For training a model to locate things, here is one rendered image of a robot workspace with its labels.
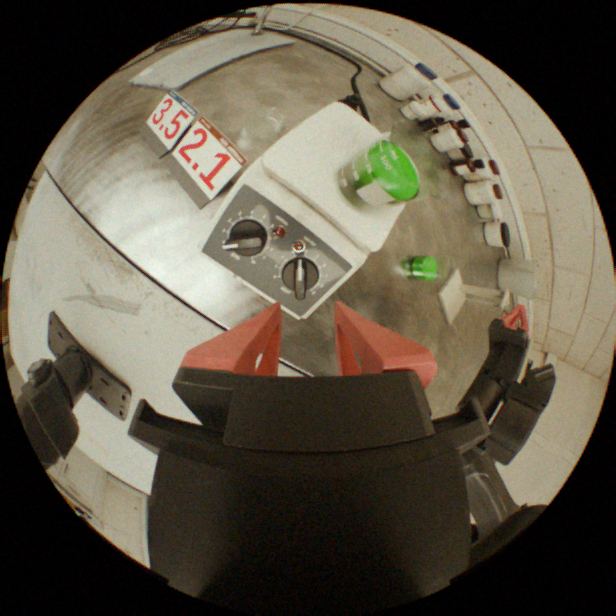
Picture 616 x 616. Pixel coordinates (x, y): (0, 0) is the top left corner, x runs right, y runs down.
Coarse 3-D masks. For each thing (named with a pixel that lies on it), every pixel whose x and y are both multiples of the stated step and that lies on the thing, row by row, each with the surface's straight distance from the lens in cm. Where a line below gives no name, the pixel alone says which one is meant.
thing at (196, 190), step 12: (168, 168) 27; (180, 168) 26; (240, 168) 22; (180, 180) 25; (192, 180) 25; (228, 180) 22; (192, 192) 24; (204, 192) 24; (216, 192) 23; (204, 204) 24
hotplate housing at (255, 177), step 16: (256, 160) 19; (256, 176) 17; (272, 192) 17; (288, 192) 17; (224, 208) 18; (288, 208) 17; (304, 208) 17; (304, 224) 17; (320, 224) 18; (336, 240) 18; (352, 240) 19; (352, 256) 19; (352, 272) 20; (336, 288) 20
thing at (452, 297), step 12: (456, 276) 44; (444, 288) 41; (456, 288) 45; (468, 288) 44; (480, 288) 44; (444, 300) 41; (456, 300) 45; (504, 300) 39; (444, 312) 43; (456, 312) 46; (504, 312) 40
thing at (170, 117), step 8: (168, 96) 33; (160, 104) 33; (168, 104) 32; (176, 104) 30; (160, 112) 32; (168, 112) 31; (176, 112) 29; (184, 112) 28; (152, 120) 33; (160, 120) 32; (168, 120) 30; (176, 120) 29; (184, 120) 28; (160, 128) 31; (168, 128) 29; (176, 128) 28; (168, 136) 29; (176, 136) 28
